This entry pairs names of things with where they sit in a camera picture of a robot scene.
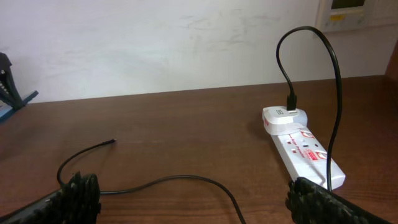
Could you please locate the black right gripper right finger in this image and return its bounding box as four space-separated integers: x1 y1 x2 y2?
285 177 389 224

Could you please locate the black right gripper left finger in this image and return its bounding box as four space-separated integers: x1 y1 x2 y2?
1 172 101 224

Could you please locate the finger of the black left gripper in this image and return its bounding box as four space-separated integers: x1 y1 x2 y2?
1 52 25 110

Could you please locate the white power strip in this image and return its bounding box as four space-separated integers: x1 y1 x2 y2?
271 127 327 188

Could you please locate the beige wall control panel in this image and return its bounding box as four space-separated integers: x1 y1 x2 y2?
315 0 397 32

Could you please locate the black USB charging cable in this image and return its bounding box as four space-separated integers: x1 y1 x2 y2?
57 26 343 224

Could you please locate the white USB charger adapter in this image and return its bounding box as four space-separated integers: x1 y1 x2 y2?
262 106 308 136

